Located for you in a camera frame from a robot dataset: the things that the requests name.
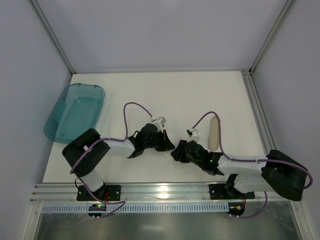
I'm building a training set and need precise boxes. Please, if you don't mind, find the white slotted cable duct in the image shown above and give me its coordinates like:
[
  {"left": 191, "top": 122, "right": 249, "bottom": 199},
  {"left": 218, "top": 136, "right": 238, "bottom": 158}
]
[{"left": 41, "top": 202, "right": 228, "bottom": 214}]

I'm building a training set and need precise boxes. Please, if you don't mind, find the right black controller board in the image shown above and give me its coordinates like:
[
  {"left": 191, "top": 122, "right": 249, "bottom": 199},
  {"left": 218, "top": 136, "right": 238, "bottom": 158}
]
[{"left": 227, "top": 202, "right": 246, "bottom": 217}]

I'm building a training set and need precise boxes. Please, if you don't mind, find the left black controller board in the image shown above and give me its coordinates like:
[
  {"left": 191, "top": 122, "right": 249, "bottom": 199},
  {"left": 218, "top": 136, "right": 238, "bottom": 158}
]
[{"left": 88, "top": 203, "right": 107, "bottom": 219}]

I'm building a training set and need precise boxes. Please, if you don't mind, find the beige oval cutlery tray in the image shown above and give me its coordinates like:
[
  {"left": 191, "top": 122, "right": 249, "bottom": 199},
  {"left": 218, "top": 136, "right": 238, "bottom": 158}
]
[{"left": 208, "top": 116, "right": 220, "bottom": 151}]

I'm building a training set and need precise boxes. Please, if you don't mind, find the aluminium front rail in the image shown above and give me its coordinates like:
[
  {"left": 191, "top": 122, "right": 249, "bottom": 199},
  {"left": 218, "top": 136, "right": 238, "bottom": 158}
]
[{"left": 29, "top": 179, "right": 304, "bottom": 205}]

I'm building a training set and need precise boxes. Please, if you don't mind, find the black controller board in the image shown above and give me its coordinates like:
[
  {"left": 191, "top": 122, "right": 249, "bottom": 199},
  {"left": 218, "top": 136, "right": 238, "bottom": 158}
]
[
  {"left": 227, "top": 202, "right": 246, "bottom": 217},
  {"left": 88, "top": 203, "right": 107, "bottom": 219}
]

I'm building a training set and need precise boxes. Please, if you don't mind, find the aluminium right corner post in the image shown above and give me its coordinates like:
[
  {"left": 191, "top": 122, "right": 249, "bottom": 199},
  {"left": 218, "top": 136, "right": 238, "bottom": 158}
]
[{"left": 249, "top": 0, "right": 296, "bottom": 75}]

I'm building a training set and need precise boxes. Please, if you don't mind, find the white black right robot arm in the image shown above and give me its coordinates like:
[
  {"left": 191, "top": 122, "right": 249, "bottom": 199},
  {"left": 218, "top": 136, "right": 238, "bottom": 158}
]
[{"left": 170, "top": 140, "right": 308, "bottom": 202}]

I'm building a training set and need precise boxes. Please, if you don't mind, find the teal transparent plastic bin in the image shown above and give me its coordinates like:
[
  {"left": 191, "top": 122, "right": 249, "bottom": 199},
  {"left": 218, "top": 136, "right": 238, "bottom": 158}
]
[{"left": 44, "top": 83, "right": 105, "bottom": 144}]

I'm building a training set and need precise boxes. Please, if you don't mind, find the aluminium right side rail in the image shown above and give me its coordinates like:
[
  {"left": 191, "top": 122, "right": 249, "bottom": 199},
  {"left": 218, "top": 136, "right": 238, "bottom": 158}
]
[{"left": 241, "top": 69, "right": 277, "bottom": 153}]

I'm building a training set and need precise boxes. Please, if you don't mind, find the aluminium corner post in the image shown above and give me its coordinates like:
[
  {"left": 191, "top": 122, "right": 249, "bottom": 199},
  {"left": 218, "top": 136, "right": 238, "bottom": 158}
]
[
  {"left": 28, "top": 0, "right": 76, "bottom": 75},
  {"left": 249, "top": 0, "right": 296, "bottom": 75}
]

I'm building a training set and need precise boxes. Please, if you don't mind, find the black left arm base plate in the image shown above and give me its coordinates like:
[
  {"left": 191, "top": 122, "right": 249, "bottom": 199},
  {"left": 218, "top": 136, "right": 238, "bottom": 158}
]
[{"left": 76, "top": 184, "right": 121, "bottom": 202}]

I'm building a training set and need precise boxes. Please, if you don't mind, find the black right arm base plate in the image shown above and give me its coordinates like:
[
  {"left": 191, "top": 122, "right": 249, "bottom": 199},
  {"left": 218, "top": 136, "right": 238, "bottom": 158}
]
[{"left": 208, "top": 183, "right": 256, "bottom": 200}]

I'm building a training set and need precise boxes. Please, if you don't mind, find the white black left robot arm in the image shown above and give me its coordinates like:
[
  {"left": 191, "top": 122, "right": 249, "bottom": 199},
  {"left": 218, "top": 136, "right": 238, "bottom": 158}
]
[{"left": 62, "top": 123, "right": 175, "bottom": 201}]

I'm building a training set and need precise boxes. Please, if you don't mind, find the aluminium rail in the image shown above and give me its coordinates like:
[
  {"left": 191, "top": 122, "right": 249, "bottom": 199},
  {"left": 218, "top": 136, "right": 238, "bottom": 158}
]
[
  {"left": 29, "top": 179, "right": 304, "bottom": 205},
  {"left": 241, "top": 69, "right": 277, "bottom": 153}
]

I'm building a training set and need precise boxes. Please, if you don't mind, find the aluminium left corner post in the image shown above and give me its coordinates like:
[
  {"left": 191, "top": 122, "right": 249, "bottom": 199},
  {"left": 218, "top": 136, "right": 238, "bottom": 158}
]
[{"left": 28, "top": 0, "right": 76, "bottom": 75}]

